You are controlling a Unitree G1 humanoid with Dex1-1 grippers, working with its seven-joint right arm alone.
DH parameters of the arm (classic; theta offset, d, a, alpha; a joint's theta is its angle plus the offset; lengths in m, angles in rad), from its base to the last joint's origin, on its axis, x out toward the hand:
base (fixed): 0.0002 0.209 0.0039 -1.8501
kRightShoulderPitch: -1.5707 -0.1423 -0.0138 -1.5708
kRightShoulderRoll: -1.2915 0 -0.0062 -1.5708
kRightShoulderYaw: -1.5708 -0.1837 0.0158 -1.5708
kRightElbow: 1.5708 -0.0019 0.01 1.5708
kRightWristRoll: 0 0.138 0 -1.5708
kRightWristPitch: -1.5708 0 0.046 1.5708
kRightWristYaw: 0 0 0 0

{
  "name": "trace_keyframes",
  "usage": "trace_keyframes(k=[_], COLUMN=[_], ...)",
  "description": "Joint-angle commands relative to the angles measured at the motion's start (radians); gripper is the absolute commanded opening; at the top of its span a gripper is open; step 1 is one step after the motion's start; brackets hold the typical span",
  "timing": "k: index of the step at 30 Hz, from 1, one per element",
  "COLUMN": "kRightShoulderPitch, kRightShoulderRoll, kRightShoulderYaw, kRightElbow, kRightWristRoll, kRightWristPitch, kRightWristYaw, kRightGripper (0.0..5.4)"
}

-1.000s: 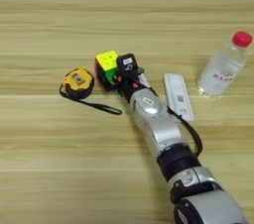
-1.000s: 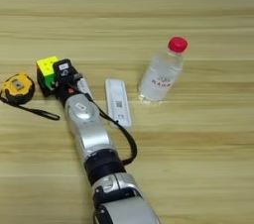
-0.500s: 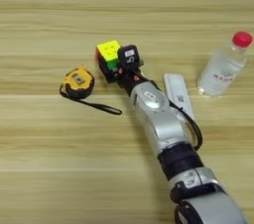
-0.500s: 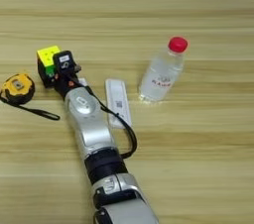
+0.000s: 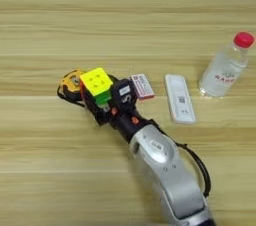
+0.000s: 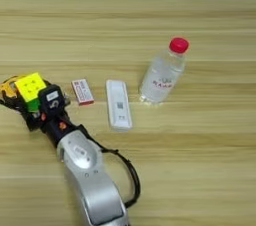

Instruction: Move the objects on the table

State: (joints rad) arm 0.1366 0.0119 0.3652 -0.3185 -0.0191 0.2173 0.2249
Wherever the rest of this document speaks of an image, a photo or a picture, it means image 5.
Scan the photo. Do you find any clear bottle with red cap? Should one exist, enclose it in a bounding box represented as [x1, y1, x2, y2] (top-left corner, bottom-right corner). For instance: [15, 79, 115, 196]
[198, 31, 255, 99]

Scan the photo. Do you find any yellow black tape measure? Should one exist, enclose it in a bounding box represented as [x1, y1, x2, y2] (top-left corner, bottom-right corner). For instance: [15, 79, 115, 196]
[56, 68, 88, 108]

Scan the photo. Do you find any red and white small box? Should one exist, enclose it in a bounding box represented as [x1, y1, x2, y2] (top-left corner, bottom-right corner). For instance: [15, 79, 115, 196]
[129, 73, 156, 101]

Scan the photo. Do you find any multicolour puzzle cube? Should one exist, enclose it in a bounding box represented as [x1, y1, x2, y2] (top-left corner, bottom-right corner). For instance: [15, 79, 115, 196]
[79, 66, 115, 106]

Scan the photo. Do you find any white flat dongle device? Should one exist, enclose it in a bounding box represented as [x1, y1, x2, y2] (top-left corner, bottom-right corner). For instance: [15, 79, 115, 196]
[164, 73, 197, 125]

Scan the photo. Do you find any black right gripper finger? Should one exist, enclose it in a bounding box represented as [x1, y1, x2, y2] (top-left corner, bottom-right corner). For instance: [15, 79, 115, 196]
[79, 84, 108, 126]
[107, 74, 120, 86]

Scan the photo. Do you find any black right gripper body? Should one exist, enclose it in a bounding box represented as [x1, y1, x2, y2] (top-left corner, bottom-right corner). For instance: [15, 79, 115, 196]
[97, 102, 157, 143]

